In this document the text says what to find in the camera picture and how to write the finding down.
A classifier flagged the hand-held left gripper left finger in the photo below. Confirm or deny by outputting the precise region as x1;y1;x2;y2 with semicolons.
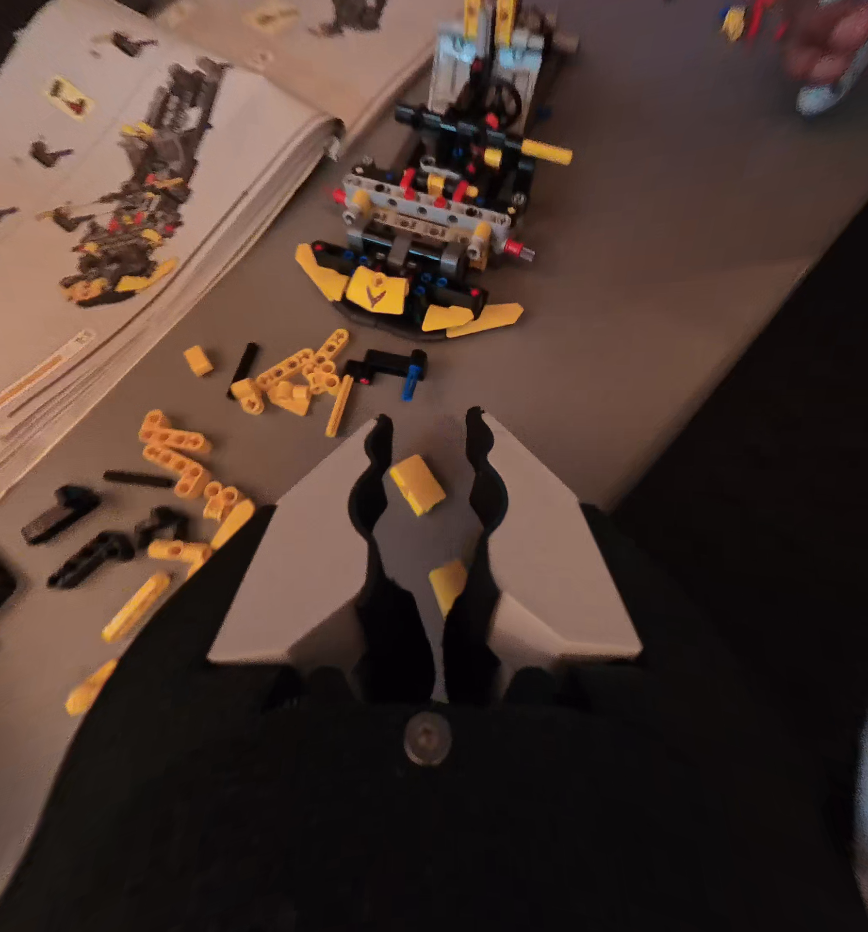
208;414;394;701

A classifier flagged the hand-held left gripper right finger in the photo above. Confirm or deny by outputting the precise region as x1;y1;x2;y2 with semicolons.
465;406;644;701

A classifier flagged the yellow lego axle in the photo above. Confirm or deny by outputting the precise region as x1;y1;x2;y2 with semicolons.
324;373;355;439

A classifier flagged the black lego connector blue pin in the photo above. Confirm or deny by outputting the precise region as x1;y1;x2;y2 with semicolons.
343;347;429;403

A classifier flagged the black lego angled connector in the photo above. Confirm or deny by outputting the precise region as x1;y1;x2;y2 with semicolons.
133;506;191;549
20;484;103;547
47;530;136;591

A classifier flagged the pile of yellow lego pieces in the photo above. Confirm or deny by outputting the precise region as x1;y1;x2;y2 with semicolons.
64;328;473;719

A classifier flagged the lego car chassis model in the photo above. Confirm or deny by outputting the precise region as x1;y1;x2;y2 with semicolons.
293;0;580;345

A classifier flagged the person's right hand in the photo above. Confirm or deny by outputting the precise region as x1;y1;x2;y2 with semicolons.
782;3;868;84

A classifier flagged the scatter of red blue pins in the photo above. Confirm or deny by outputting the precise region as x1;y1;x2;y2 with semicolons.
718;0;793;42

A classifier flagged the black dimpled pad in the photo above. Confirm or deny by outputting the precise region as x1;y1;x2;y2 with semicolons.
608;171;868;736

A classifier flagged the open instruction booklet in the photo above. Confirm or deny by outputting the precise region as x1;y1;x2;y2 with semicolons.
0;0;442;508

